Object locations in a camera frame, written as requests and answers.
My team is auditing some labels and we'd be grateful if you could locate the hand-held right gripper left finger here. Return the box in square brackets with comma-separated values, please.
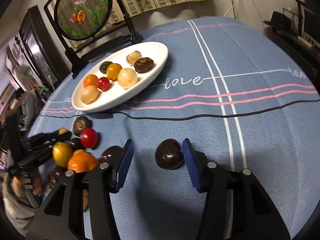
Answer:
[26, 139, 135, 240]

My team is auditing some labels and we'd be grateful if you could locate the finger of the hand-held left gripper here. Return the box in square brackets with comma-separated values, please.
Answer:
[22, 147, 53, 167]
[26, 130, 72, 148]

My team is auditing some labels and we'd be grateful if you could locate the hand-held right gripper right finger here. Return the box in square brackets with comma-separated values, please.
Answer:
[182, 138, 290, 240]

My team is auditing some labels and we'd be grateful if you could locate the glossy dark chestnut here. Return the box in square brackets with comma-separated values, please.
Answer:
[155, 139, 185, 170]
[99, 61, 113, 74]
[99, 145, 123, 164]

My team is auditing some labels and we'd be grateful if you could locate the red cherry tomato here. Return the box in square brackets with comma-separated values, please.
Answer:
[79, 128, 98, 149]
[96, 77, 111, 91]

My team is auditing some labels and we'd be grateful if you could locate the large orange mandarin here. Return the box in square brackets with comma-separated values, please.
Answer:
[67, 152, 100, 173]

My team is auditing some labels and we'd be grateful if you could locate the beige round fruit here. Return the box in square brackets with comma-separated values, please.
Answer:
[80, 85, 101, 105]
[82, 189, 90, 212]
[117, 68, 138, 90]
[126, 51, 142, 65]

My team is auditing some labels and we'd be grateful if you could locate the small orange tangerine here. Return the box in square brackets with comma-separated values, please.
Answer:
[83, 74, 99, 87]

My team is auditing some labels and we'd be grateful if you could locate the yellow orange tomato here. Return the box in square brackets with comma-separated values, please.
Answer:
[106, 63, 123, 81]

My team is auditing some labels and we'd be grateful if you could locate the white oval plate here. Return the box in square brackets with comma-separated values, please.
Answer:
[71, 42, 169, 112]

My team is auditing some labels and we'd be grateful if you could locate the person's left forearm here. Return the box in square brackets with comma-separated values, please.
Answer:
[1, 177, 38, 222]

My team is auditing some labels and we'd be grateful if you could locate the person's left hand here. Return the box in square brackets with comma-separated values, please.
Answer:
[11, 172, 43, 197]

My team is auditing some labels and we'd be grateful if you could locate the standing fan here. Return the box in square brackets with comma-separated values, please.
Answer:
[7, 66, 33, 90]

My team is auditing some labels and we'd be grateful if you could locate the blue striped tablecloth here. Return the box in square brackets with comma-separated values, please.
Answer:
[26, 17, 319, 240]

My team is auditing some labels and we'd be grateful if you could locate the dark wooden framed panel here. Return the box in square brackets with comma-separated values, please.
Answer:
[19, 5, 72, 80]

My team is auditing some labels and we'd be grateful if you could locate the round goldfish screen ornament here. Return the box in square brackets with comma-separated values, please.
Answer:
[44, 0, 143, 79]

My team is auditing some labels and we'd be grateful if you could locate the dark wooden desk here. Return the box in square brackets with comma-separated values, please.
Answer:
[269, 27, 320, 80]

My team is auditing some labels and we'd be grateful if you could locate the black hat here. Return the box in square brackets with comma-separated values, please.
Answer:
[264, 11, 294, 33]

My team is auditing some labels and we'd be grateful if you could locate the white power cable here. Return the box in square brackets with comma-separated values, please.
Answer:
[223, 0, 240, 18]

